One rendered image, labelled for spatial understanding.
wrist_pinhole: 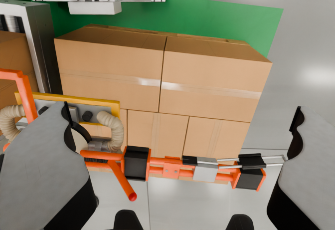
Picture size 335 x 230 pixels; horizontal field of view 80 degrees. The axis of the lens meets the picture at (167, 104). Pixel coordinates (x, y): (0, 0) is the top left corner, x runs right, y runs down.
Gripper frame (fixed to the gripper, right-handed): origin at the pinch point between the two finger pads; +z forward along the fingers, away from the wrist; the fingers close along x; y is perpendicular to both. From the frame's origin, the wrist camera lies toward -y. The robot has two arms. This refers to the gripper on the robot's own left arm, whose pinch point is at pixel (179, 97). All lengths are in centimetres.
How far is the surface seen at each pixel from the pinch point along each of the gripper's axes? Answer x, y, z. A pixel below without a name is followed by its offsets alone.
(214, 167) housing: 12, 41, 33
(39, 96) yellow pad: -44, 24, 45
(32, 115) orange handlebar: -39, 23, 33
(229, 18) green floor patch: 39, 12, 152
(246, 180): 22, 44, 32
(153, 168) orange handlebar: -7, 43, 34
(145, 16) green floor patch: -23, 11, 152
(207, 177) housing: 10, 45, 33
